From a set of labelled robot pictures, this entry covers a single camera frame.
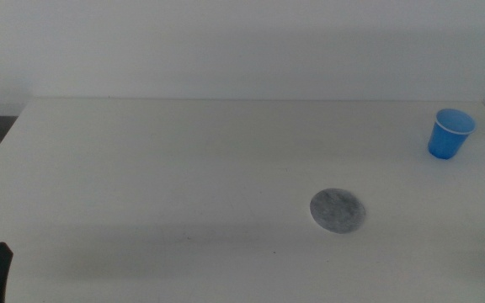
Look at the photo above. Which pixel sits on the round grey cup mat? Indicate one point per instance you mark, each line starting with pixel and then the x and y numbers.
pixel 337 210

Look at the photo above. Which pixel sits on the blue plastic cup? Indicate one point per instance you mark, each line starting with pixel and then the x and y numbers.
pixel 446 141

